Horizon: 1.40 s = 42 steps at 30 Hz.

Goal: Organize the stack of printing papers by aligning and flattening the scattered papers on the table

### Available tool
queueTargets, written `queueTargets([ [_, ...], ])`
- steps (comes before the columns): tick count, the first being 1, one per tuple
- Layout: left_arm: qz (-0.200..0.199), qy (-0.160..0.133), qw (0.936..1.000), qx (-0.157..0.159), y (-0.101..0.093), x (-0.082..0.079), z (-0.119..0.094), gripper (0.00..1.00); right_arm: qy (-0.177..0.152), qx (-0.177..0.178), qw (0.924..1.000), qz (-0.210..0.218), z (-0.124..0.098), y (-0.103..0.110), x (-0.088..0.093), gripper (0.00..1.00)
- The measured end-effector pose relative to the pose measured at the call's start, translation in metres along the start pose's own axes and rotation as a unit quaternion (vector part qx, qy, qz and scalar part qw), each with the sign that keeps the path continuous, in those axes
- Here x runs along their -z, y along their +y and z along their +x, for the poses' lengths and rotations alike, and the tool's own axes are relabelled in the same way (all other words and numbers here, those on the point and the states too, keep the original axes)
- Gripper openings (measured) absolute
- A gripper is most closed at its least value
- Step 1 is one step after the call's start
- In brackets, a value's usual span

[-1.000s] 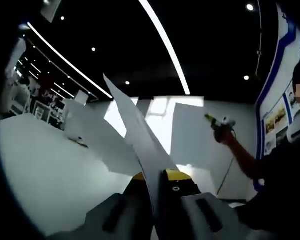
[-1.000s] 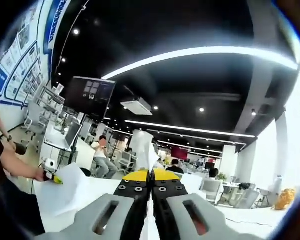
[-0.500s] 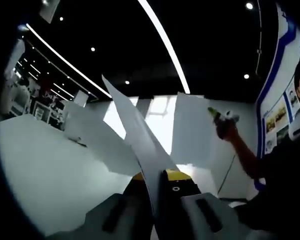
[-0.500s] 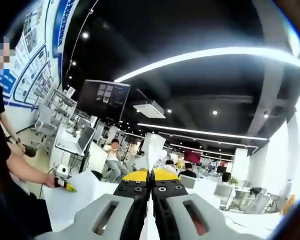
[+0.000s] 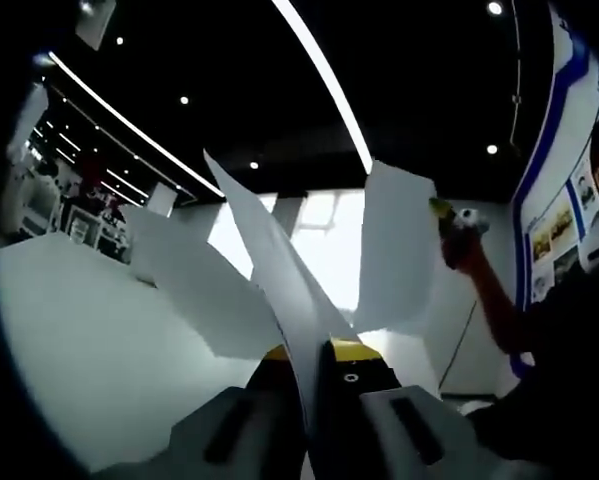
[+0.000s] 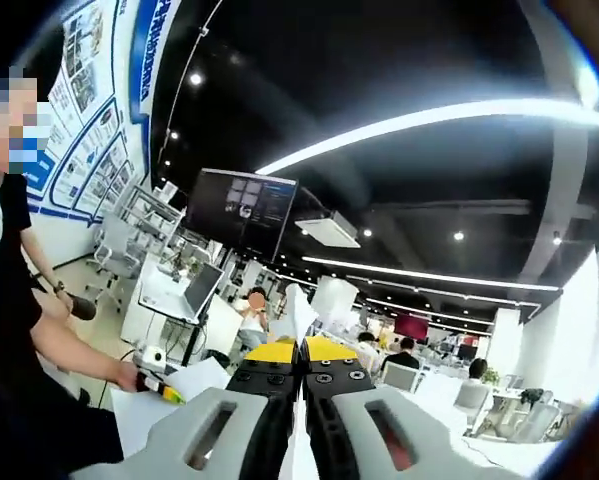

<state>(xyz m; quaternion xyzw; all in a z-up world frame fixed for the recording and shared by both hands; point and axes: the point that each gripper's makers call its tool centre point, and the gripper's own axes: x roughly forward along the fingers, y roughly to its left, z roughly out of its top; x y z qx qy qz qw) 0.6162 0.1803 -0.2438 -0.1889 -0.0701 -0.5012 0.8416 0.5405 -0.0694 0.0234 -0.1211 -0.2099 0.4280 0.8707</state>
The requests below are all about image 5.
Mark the single printing paper sheet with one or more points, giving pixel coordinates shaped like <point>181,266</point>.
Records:
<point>269,260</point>

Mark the person's right hand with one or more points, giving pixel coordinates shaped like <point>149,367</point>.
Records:
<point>464,255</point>

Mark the stack of white printing papers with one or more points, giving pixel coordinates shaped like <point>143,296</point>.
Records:
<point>399,250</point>

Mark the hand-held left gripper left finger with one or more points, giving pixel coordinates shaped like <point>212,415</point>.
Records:
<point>239,430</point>

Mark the large bright window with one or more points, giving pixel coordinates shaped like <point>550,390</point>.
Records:
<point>329,250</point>

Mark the red hanging banner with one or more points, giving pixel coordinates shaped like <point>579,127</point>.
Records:
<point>91,170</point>

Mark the curved ceiling light strip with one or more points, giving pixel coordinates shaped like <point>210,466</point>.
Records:
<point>129,125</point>

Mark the blue white wall poster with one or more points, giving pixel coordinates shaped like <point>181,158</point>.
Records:
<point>554,235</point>

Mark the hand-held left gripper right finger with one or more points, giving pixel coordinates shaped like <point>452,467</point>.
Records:
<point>379,430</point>

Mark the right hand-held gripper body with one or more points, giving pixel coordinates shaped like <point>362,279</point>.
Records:
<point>466,225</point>

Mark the long ceiling light strip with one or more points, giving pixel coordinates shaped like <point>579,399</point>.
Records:
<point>325,75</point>

